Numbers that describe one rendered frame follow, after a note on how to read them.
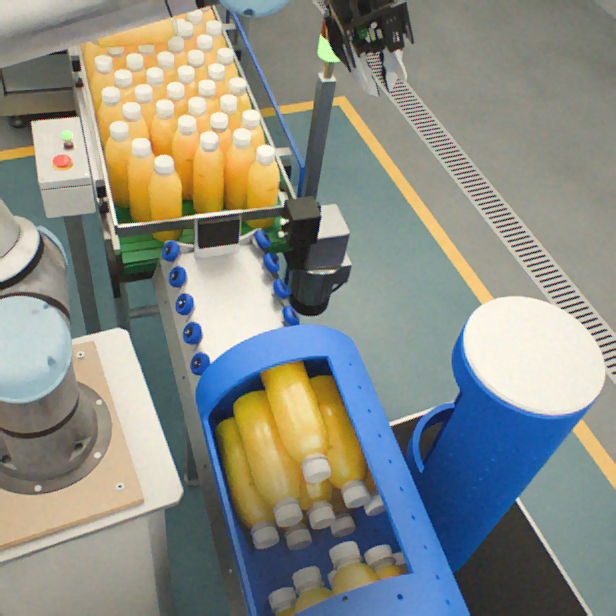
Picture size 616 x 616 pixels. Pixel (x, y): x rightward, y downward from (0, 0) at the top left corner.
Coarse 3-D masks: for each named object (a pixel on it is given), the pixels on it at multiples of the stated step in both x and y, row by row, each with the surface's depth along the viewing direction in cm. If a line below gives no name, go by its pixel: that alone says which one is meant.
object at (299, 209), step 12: (288, 204) 162; (300, 204) 163; (312, 204) 163; (288, 216) 162; (300, 216) 160; (312, 216) 161; (288, 228) 163; (300, 228) 162; (312, 228) 163; (288, 240) 165; (300, 240) 165; (312, 240) 166
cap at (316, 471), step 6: (312, 462) 103; (318, 462) 103; (324, 462) 104; (306, 468) 103; (312, 468) 103; (318, 468) 103; (324, 468) 103; (306, 474) 103; (312, 474) 102; (318, 474) 103; (324, 474) 104; (330, 474) 104; (306, 480) 104; (312, 480) 104; (318, 480) 105
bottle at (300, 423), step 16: (272, 368) 111; (288, 368) 111; (304, 368) 113; (272, 384) 110; (288, 384) 109; (304, 384) 110; (272, 400) 110; (288, 400) 108; (304, 400) 108; (288, 416) 106; (304, 416) 106; (320, 416) 107; (288, 432) 105; (304, 432) 104; (320, 432) 105; (288, 448) 105; (304, 448) 104; (320, 448) 104; (304, 464) 104
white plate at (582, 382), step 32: (480, 320) 143; (512, 320) 144; (544, 320) 145; (576, 320) 146; (480, 352) 138; (512, 352) 139; (544, 352) 140; (576, 352) 140; (512, 384) 134; (544, 384) 135; (576, 384) 136
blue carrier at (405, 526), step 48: (288, 336) 110; (336, 336) 114; (240, 384) 119; (384, 432) 106; (384, 480) 98; (240, 528) 112; (384, 528) 116; (432, 528) 101; (240, 576) 100; (288, 576) 114; (432, 576) 92
